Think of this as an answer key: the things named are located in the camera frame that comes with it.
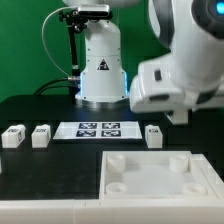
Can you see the white sheet with markers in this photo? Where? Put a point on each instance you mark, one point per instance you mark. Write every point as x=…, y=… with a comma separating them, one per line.
x=98, y=130

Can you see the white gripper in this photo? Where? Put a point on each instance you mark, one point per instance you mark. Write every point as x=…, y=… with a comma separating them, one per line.
x=167, y=84

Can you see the black camera on stand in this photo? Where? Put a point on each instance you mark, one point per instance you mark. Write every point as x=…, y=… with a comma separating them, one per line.
x=92, y=11

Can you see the white square table top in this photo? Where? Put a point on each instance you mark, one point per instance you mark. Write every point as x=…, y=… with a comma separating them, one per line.
x=154, y=174

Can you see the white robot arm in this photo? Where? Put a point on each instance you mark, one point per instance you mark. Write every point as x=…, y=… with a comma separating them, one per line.
x=193, y=31

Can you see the white L-shaped obstacle wall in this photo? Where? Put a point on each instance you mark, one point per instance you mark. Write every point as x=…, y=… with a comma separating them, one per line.
x=119, y=211

